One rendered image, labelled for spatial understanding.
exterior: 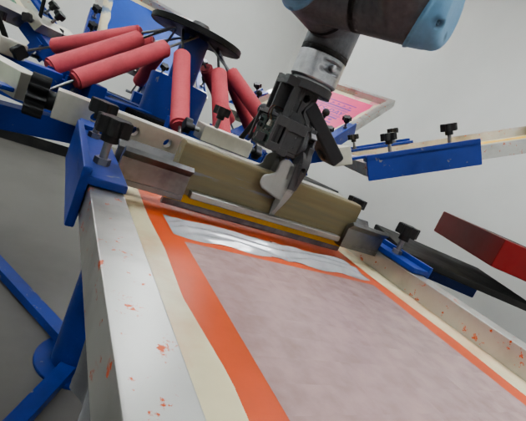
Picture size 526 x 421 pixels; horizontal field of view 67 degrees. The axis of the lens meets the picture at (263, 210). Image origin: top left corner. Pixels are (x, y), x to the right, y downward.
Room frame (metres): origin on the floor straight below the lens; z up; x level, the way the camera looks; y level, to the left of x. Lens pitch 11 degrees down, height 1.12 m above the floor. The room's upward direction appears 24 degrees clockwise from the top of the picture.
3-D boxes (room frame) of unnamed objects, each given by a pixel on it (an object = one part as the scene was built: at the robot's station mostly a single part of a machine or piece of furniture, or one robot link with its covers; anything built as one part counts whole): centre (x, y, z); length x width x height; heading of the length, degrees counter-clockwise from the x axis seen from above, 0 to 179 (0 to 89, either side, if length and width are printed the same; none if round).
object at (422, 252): (1.39, -0.24, 0.91); 1.34 x 0.41 x 0.08; 91
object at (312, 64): (0.64, 0.01, 1.23); 0.08 x 0.08 x 0.05
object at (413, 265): (0.83, -0.23, 0.98); 0.30 x 0.05 x 0.07; 31
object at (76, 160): (0.54, 0.25, 0.98); 0.30 x 0.05 x 0.07; 31
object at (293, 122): (0.64, 0.02, 1.15); 0.09 x 0.08 x 0.12; 121
